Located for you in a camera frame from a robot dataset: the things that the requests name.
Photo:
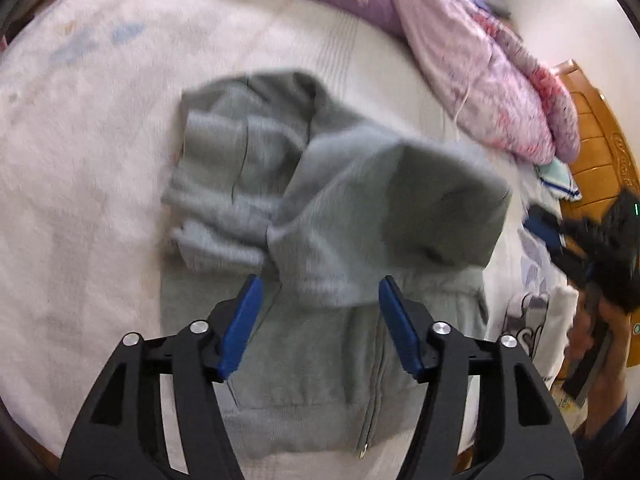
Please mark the orange wooden headboard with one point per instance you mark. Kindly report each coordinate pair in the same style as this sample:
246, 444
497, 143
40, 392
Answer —
595, 125

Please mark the grey zip hoodie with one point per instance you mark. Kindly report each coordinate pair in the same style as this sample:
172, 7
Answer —
340, 200

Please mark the cartoon printed bed sheet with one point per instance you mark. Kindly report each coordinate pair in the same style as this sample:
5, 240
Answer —
535, 270

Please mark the folded white blue striped cloth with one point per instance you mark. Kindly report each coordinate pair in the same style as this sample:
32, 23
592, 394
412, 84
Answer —
557, 177

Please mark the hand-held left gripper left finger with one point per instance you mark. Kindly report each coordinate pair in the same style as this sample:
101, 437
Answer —
242, 330

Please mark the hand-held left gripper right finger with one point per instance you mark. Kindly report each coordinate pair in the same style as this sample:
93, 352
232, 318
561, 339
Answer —
398, 330

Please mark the pink floral quilt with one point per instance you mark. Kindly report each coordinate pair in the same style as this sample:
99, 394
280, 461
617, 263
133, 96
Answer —
480, 85

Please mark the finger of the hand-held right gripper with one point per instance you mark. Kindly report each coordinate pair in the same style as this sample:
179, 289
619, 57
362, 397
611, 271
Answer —
542, 225

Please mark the person's right forearm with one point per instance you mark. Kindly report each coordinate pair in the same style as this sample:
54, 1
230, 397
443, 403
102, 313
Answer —
612, 360

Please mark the white bed mattress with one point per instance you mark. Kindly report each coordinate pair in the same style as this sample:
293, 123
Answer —
90, 170

